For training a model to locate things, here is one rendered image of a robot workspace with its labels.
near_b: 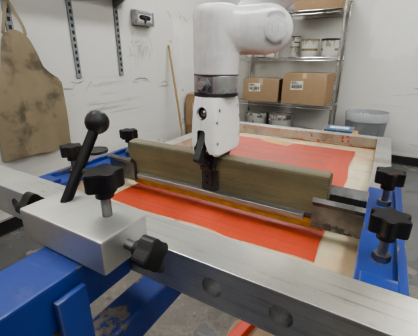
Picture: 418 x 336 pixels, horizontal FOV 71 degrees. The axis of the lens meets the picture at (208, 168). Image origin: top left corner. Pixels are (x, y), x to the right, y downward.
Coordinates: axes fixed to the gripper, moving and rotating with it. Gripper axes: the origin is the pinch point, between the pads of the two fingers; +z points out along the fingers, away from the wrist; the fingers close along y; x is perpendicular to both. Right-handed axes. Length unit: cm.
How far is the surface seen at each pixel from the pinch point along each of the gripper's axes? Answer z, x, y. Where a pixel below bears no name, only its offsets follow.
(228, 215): 6.0, -4.1, -2.3
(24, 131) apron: 28, 193, 67
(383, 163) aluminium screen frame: 2.4, -27.5, 33.0
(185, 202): 6.1, 5.5, -2.0
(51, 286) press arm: -2.4, -3.0, -34.5
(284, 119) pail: 51, 80, 329
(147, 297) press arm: 10.0, -1.7, -22.0
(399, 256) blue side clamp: 0.5, -29.6, -9.7
